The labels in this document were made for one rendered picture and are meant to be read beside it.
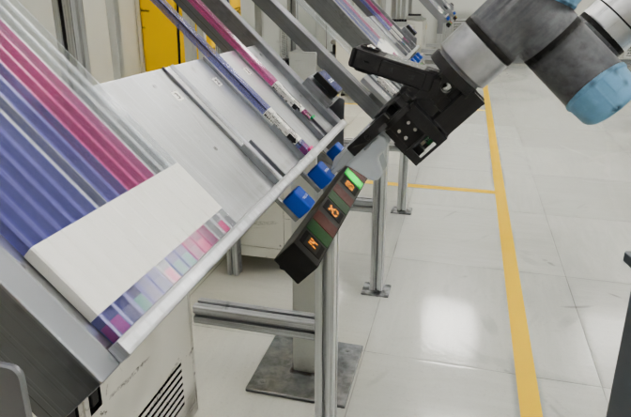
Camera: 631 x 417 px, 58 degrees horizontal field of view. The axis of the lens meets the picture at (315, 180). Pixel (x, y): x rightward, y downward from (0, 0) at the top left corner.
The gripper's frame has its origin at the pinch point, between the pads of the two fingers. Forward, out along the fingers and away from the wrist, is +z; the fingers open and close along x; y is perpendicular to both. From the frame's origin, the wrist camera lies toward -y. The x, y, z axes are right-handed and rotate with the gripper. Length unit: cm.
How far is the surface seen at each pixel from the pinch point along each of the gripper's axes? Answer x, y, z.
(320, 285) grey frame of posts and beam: 21.0, 16.3, 27.5
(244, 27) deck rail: 19.0, -25.7, 1.9
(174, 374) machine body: 12, 9, 60
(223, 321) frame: 21, 9, 50
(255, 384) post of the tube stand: 38, 28, 70
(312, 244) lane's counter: -14.3, 4.4, 3.9
